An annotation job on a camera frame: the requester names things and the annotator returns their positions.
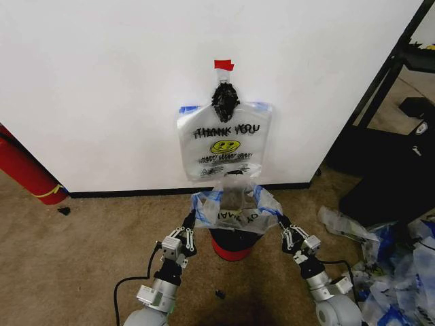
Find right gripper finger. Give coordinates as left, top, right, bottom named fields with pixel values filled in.
left=277, top=219, right=297, bottom=255
left=281, top=216, right=311, bottom=242

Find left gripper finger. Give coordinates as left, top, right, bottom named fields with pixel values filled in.
left=185, top=212, right=198, bottom=255
left=167, top=211, right=193, bottom=242

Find clear blue-trimmed garbage bag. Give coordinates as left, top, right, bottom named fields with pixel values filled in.
left=190, top=182, right=284, bottom=236

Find red and black trash bin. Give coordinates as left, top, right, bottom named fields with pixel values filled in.
left=209, top=226, right=263, bottom=261

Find pile of plastic bags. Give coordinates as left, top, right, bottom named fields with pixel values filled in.
left=317, top=204, right=435, bottom=326

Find clear thank you bags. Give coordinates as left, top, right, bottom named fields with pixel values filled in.
left=176, top=101, right=275, bottom=183

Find black metal shelf rack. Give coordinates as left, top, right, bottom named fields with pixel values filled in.
left=325, top=0, right=435, bottom=177

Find red cylinder with yellow band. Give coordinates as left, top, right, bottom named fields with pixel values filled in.
left=0, top=122, right=71, bottom=206

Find black flat object on shelf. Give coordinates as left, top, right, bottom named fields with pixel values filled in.
left=398, top=96, right=428, bottom=120

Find red tape piece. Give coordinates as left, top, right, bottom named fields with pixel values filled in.
left=213, top=58, right=237, bottom=72

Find yellow and black shelf items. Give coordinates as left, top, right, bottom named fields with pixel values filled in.
left=408, top=39, right=435, bottom=52

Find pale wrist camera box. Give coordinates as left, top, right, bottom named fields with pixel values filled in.
left=160, top=236, right=182, bottom=263
left=302, top=234, right=323, bottom=255

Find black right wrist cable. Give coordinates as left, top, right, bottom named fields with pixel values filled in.
left=321, top=259, right=362, bottom=304

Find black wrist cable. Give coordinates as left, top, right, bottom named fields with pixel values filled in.
left=113, top=240, right=164, bottom=326
left=321, top=259, right=362, bottom=304

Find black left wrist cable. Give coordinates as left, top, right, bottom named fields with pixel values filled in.
left=113, top=240, right=164, bottom=326

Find black taped wall hook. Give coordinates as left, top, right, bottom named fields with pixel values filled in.
left=211, top=81, right=242, bottom=123

